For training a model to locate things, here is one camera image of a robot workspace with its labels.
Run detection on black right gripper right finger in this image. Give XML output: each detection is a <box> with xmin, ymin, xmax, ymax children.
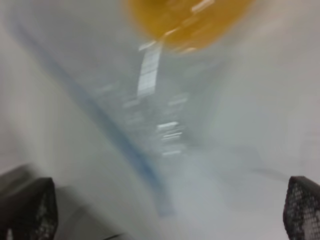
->
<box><xmin>282</xmin><ymin>176</ymin><xmax>320</xmax><ymax>240</ymax></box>

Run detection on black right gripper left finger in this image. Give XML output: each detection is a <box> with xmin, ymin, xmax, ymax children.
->
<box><xmin>0</xmin><ymin>177</ymin><xmax>58</xmax><ymax>240</ymax></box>

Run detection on clear blue-zip plastic bag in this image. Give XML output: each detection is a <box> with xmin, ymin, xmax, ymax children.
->
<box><xmin>8</xmin><ymin>0</ymin><xmax>266</xmax><ymax>216</ymax></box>

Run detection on yellow lemon fruit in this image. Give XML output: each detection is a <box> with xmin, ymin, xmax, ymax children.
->
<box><xmin>126</xmin><ymin>0</ymin><xmax>254</xmax><ymax>52</ymax></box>

